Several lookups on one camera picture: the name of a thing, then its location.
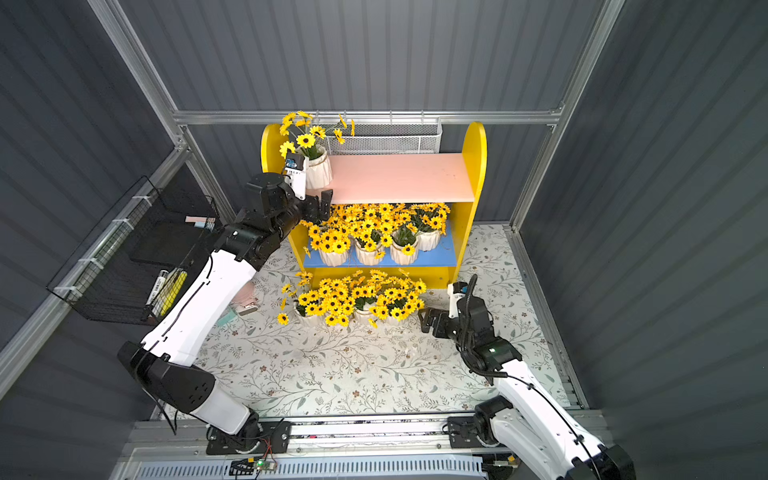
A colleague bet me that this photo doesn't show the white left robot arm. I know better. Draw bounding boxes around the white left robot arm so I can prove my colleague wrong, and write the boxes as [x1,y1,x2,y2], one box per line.
[117,169,325,439]

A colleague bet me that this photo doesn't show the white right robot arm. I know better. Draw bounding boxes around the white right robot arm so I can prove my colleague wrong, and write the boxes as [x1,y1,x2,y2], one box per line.
[419,294,637,479]

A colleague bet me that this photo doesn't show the yellow wooden shelf unit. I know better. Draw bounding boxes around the yellow wooden shelf unit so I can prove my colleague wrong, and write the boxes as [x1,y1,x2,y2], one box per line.
[260,121,488,292]

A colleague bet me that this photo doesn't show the pink metal marker bucket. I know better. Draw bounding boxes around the pink metal marker bucket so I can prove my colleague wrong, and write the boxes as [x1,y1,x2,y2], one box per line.
[231,282,258,315]

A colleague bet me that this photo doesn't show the pink and blue sticky notes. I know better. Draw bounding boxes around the pink and blue sticky notes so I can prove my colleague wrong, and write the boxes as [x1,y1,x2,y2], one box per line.
[185,216,216,231]

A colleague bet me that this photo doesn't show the mint green alarm clock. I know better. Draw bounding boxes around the mint green alarm clock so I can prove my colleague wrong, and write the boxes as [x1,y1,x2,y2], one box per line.
[215,310,237,327]

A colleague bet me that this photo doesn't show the white marker in basket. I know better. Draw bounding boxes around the white marker in basket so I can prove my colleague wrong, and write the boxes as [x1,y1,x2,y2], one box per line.
[146,269,169,305]

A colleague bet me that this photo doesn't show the yellow book in basket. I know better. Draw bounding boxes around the yellow book in basket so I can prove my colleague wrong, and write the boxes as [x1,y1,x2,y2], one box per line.
[152,268,188,319]

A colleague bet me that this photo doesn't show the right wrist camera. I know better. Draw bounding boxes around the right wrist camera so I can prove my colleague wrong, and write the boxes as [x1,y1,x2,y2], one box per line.
[446,281,468,319]

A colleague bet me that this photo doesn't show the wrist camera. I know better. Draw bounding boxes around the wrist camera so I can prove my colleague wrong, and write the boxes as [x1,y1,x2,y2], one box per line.
[446,281,468,319]
[285,152,306,200]

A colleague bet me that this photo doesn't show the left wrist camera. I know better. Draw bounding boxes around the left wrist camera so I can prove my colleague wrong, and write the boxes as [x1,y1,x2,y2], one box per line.
[285,152,306,200]

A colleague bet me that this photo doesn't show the white wire wall basket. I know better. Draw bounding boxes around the white wire wall basket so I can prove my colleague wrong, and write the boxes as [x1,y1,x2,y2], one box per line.
[322,122,443,155]

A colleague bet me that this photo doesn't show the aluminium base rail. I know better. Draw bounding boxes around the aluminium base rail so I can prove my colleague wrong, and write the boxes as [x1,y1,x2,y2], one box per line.
[122,409,619,463]

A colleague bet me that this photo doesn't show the black wire wall basket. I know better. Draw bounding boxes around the black wire wall basket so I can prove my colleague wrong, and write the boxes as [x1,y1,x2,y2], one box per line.
[47,180,221,326]

